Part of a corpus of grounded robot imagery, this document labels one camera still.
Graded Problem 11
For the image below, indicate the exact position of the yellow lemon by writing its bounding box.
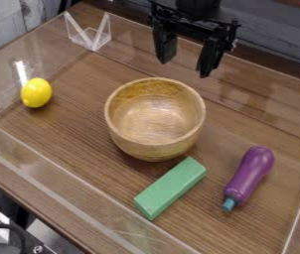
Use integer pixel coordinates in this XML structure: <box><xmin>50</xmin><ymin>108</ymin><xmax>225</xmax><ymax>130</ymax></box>
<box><xmin>20</xmin><ymin>77</ymin><xmax>52</xmax><ymax>108</ymax></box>

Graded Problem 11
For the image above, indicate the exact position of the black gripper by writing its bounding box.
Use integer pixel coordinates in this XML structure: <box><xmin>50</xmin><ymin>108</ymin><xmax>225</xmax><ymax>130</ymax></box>
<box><xmin>148</xmin><ymin>0</ymin><xmax>239</xmax><ymax>78</ymax></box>

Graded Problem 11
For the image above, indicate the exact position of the purple toy eggplant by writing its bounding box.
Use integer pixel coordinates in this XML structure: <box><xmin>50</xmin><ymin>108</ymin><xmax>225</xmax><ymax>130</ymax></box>
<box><xmin>222</xmin><ymin>146</ymin><xmax>274</xmax><ymax>212</ymax></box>

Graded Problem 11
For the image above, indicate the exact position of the green rectangular block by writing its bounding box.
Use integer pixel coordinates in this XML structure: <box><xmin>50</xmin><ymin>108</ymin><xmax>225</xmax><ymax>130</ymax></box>
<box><xmin>133</xmin><ymin>157</ymin><xmax>207</xmax><ymax>220</ymax></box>

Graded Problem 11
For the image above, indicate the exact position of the black cable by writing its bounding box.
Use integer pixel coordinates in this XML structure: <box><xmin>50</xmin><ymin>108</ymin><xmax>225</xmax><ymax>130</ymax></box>
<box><xmin>0</xmin><ymin>222</ymin><xmax>28</xmax><ymax>254</ymax></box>

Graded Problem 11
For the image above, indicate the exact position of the brown wooden bowl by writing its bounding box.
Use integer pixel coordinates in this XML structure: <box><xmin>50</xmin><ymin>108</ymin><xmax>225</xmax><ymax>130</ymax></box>
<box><xmin>104</xmin><ymin>77</ymin><xmax>206</xmax><ymax>162</ymax></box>

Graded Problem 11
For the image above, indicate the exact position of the clear acrylic tray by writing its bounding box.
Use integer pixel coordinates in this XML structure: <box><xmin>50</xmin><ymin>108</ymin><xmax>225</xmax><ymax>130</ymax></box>
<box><xmin>0</xmin><ymin>5</ymin><xmax>300</xmax><ymax>254</ymax></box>

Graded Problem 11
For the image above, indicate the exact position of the clear acrylic corner bracket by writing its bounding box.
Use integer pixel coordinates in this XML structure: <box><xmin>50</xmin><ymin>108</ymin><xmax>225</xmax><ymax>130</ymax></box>
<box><xmin>64</xmin><ymin>12</ymin><xmax>111</xmax><ymax>52</ymax></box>

